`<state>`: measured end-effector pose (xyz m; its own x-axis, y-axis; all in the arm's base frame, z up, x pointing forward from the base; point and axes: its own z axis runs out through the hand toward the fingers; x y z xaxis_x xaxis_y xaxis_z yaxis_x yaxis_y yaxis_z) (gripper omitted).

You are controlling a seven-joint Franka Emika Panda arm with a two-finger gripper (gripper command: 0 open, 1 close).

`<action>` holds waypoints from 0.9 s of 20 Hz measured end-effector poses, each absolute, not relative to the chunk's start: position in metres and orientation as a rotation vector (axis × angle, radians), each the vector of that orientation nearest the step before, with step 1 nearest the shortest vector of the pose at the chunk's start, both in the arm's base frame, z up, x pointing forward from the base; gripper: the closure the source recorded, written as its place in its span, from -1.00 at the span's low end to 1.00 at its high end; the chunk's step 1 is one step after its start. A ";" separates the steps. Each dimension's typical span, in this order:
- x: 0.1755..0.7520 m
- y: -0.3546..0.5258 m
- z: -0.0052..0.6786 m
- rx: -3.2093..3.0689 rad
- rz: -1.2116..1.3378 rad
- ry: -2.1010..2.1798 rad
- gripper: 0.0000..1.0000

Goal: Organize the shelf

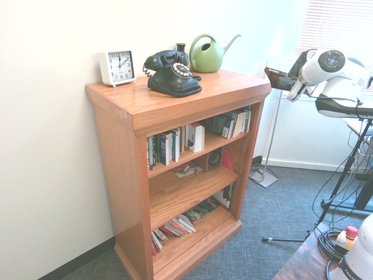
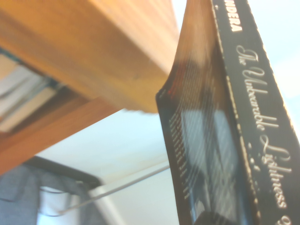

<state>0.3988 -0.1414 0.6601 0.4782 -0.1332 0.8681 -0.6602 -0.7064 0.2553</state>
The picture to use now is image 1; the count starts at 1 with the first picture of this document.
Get white square alarm clock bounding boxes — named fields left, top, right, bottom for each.
left=98, top=48, right=138, bottom=88

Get dark red paperback book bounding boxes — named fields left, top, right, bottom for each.
left=159, top=222, right=186, bottom=238

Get black and white book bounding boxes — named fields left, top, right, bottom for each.
left=210, top=181, right=234, bottom=212

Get white book with red mark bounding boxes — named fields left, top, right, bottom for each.
left=178, top=213, right=198, bottom=233

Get black vintage telephone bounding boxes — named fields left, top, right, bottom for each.
left=142, top=50, right=203, bottom=99

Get red green spine book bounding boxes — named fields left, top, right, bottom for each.
left=146, top=136, right=153, bottom=172

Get blue book with white pages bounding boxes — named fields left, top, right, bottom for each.
left=159, top=132, right=171, bottom=166

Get green camouflage book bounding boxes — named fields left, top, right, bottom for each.
left=183, top=199, right=220, bottom=226

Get large white book with barcode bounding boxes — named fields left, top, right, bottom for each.
left=186, top=122, right=206, bottom=153

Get silver floor stand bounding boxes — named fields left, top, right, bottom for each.
left=248, top=87, right=283, bottom=189

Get barcode back paperback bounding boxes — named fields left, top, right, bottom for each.
left=222, top=117, right=237, bottom=139

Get red emergency stop button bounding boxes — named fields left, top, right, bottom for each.
left=335, top=225, right=360, bottom=252

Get green watering can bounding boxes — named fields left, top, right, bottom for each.
left=189, top=33, right=242, bottom=74

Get blue cover book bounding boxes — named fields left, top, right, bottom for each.
left=170, top=129, right=181, bottom=163

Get thin grey white book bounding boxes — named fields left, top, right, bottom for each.
left=171, top=217, right=193, bottom=235

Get wooden bookshelf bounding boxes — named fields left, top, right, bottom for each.
left=85, top=68, right=273, bottom=280

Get coiled black cable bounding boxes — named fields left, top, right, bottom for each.
left=317, top=227, right=351, bottom=261

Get red folder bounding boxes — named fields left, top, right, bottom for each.
left=221, top=149, right=234, bottom=173

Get tan paged book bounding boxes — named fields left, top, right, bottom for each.
left=178, top=126, right=187, bottom=153

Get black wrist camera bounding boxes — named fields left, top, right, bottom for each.
left=287, top=50, right=311, bottom=80

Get black vase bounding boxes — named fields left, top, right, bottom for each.
left=175, top=42, right=189, bottom=71

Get wooden box speaker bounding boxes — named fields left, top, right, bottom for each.
left=207, top=146, right=224, bottom=173

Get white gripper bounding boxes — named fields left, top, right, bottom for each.
left=286, top=78, right=314, bottom=103

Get dark wooden table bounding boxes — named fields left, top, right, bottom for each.
left=272, top=222, right=350, bottom=280

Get black tripod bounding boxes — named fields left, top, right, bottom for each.
left=261, top=116, right=373, bottom=243

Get hanging black cables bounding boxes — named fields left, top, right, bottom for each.
left=312, top=125, right=368, bottom=222

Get loose printed papers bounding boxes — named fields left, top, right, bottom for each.
left=175, top=163, right=204, bottom=178

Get window blinds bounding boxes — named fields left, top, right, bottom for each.
left=295, top=0, right=373, bottom=57

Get dark blue book row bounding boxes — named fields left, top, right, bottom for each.
left=203, top=114, right=231, bottom=138

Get cream paged paperback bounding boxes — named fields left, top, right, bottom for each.
left=233, top=111, right=247, bottom=138

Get dark green book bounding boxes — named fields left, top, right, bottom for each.
left=150, top=134, right=162, bottom=167

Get teal edged book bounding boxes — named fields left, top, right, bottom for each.
left=244, top=105, right=252, bottom=134

